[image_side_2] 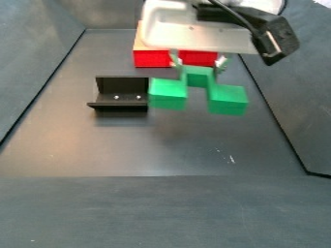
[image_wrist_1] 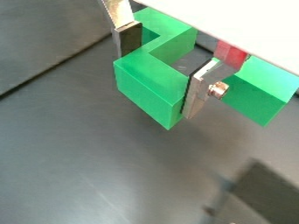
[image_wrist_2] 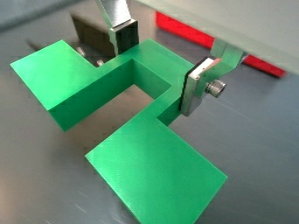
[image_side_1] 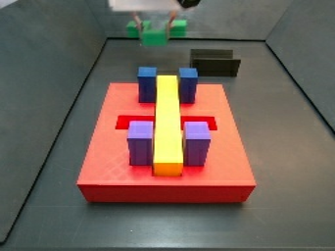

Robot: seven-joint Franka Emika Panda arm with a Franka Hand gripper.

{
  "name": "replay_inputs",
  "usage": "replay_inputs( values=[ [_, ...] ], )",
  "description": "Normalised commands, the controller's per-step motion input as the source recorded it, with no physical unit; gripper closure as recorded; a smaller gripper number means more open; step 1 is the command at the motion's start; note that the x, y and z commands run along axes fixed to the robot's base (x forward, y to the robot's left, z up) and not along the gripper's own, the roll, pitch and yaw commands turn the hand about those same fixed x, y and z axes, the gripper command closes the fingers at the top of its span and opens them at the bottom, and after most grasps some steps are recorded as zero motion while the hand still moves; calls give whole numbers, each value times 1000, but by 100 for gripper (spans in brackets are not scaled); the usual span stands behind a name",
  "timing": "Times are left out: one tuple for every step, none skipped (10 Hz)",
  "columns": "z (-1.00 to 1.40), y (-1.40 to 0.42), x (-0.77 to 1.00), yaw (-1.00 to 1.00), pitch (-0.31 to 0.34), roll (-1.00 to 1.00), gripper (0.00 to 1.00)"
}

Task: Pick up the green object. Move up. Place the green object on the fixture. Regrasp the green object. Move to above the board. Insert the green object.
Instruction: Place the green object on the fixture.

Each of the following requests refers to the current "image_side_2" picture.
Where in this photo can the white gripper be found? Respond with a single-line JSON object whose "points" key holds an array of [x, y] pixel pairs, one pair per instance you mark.
{"points": [[170, 26]]}

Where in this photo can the green stepped block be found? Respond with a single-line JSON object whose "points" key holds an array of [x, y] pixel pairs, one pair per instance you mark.
{"points": [[173, 93]]}

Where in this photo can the red board base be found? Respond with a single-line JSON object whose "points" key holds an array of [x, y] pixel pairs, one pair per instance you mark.
{"points": [[155, 57]]}

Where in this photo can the black angle fixture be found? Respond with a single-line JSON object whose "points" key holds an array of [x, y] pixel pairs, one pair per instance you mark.
{"points": [[122, 93]]}

